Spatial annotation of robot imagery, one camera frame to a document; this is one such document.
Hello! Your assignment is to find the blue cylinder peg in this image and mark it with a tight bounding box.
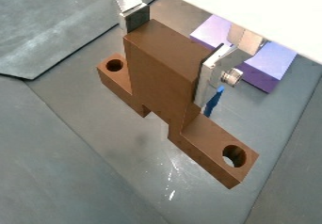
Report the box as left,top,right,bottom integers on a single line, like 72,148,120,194
204,86,224,117

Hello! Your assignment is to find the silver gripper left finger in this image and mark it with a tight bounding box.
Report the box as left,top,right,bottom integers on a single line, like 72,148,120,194
114,0,149,34

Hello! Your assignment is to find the purple board with slots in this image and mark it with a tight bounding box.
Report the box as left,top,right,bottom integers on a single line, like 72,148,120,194
189,15,296,93

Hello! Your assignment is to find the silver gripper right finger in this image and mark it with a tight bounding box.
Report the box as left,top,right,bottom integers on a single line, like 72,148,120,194
193,24,267,108

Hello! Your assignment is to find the brown T-shaped block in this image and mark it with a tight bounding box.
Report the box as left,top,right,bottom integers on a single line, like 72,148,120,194
96,20,257,188

